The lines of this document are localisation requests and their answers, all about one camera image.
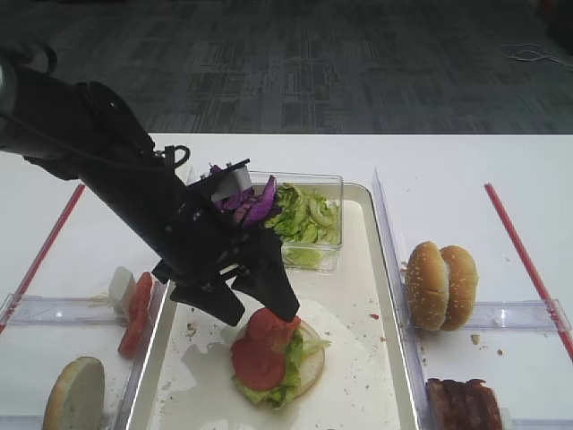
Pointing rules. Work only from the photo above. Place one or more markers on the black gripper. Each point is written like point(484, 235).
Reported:
point(206, 241)

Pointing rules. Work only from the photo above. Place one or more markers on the red tomato slice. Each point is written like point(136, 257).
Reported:
point(259, 356)

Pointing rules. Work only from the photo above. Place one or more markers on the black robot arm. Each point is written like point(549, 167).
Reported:
point(86, 131)

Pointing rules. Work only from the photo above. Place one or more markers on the green lettuce in container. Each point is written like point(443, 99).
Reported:
point(305, 217)

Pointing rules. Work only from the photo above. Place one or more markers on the lettuce on bun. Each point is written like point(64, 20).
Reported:
point(277, 368)

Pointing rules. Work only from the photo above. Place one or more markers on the remaining tomato slice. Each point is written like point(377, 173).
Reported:
point(138, 316)

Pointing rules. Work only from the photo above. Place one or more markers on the grilled meat patty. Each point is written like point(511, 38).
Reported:
point(463, 405)

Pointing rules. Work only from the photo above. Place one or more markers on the purple cabbage leaves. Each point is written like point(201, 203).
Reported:
point(246, 206)

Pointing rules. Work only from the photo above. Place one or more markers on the bottom bun on tray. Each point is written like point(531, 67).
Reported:
point(304, 359)

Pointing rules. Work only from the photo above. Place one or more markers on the clear plastic salad container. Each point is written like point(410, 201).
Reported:
point(316, 257)

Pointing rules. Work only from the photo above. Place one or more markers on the white metal tray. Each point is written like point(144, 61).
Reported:
point(188, 384)

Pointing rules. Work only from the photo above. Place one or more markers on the white upper clip block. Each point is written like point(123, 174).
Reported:
point(121, 290)

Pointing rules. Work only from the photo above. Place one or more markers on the sesame bun left half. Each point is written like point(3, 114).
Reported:
point(427, 286)

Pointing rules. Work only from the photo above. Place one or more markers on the sesame bun half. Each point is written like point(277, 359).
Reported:
point(463, 281)
point(427, 286)

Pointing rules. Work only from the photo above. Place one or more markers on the clear lower left divider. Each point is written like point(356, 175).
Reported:
point(116, 421)

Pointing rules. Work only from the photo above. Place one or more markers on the clear divider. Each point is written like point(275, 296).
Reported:
point(37, 310)
point(543, 315)
point(116, 421)

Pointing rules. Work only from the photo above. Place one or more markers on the red left plastic strip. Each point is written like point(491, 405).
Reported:
point(42, 251)

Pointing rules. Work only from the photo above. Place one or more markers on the red plastic strip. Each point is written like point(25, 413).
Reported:
point(542, 291)
point(42, 251)

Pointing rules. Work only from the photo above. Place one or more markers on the sesame bun right half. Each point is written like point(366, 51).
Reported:
point(463, 281)

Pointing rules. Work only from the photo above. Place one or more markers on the clear upper left divider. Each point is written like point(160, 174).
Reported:
point(37, 310)

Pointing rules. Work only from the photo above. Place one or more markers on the clear right divider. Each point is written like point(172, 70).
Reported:
point(543, 315)

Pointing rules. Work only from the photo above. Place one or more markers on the red right plastic strip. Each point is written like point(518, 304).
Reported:
point(542, 291)

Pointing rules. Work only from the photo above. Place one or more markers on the clear left long rail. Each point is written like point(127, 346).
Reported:
point(143, 358)

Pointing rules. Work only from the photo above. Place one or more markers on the clear long rail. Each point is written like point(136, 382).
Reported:
point(409, 343)
point(143, 358)

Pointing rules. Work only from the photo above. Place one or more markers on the clear right long rail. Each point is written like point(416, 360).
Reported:
point(409, 343)

